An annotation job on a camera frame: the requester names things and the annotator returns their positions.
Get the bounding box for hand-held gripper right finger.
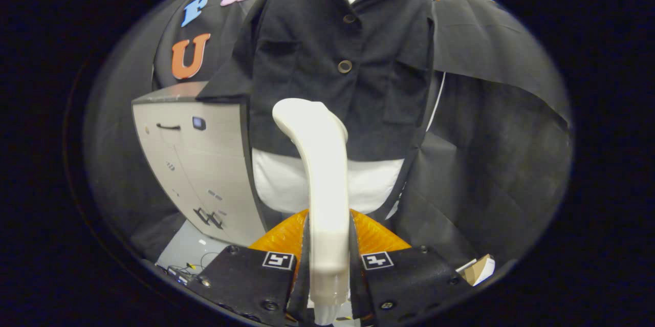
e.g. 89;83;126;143
350;208;472;323

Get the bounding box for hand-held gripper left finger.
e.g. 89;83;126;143
187;209;311;325

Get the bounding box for white garment steamer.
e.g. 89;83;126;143
272;98;352;325

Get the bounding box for black buttoned jacket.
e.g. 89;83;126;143
197;0;436;162

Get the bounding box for small cardboard box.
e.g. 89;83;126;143
456;254;496;287

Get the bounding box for white mannequin torso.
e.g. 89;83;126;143
252;0;405;215

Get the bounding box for grey cabinet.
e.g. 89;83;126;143
132;81;268;247

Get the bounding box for black backdrop cloth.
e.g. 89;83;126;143
84;0;574;267

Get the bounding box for thin floor cables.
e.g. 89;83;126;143
159;251;208;285

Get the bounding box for thin white cable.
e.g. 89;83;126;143
427;72;446;132

